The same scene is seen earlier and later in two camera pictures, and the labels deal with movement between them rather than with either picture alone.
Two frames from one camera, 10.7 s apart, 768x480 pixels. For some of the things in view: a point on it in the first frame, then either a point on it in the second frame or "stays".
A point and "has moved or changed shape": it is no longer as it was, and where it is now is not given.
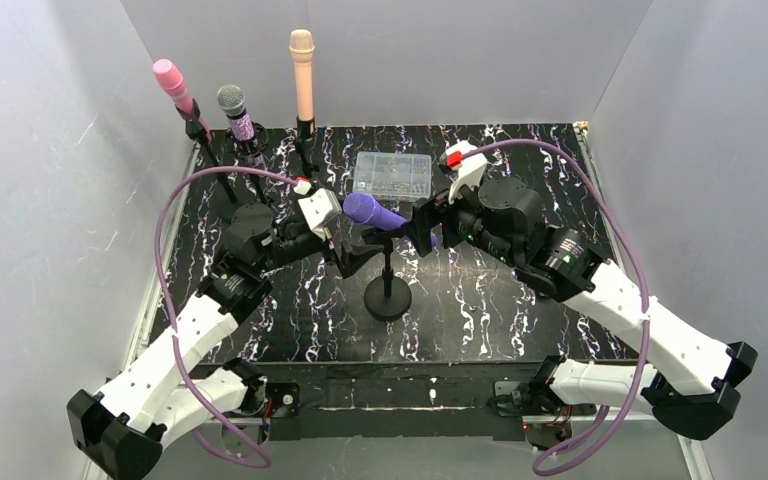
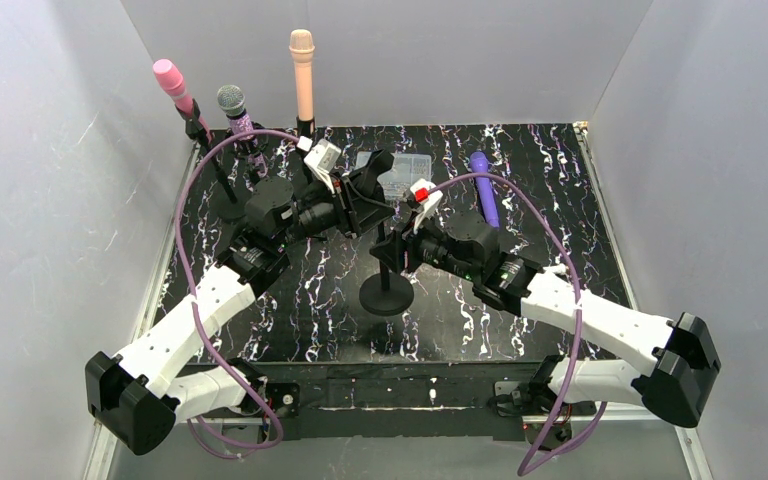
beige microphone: (302, 49) stays
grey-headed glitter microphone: (231, 99) stays
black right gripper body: (423, 221) -> (408, 244)
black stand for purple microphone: (386, 298) stays
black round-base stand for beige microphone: (305, 131) has moved or changed shape
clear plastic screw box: (393, 175) stays
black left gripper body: (334, 244) -> (347, 203)
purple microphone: (361, 208) has moved or changed shape
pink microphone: (174, 80) stays
